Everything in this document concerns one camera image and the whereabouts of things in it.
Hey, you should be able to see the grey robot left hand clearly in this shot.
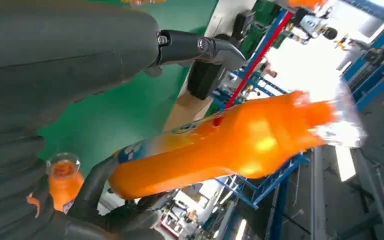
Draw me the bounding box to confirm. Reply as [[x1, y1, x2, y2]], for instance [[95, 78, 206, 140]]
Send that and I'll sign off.
[[0, 0, 247, 240]]

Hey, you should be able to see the orange drink bottle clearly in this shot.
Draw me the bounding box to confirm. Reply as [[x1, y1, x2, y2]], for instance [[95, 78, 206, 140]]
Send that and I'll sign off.
[[108, 79, 368, 201], [45, 151, 86, 214]]

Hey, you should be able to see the green table mat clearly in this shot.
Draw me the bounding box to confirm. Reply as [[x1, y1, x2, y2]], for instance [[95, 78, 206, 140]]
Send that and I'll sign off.
[[36, 0, 220, 178]]

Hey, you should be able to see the brown cardboard box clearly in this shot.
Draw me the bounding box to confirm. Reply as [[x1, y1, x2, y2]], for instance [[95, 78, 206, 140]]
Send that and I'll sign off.
[[162, 91, 214, 133]]

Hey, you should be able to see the black carrying case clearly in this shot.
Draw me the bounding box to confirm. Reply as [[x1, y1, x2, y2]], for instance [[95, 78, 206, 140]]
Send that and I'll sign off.
[[186, 60, 229, 101]]

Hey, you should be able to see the white table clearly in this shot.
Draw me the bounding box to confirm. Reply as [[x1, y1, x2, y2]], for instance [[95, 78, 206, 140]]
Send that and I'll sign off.
[[205, 0, 258, 38]]

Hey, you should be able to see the red metal bar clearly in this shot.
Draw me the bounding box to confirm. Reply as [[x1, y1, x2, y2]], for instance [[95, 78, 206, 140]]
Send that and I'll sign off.
[[224, 11, 294, 111]]

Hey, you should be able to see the green plastic crate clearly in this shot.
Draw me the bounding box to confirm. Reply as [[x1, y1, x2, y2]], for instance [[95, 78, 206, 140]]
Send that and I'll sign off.
[[239, 0, 291, 59]]

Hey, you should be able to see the blue metal rack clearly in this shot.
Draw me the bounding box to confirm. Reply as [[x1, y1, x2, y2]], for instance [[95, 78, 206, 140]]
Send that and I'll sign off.
[[208, 9, 312, 240]]

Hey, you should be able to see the blue metal frame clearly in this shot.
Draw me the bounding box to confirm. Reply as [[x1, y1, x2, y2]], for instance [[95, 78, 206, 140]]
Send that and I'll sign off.
[[339, 0, 384, 112]]

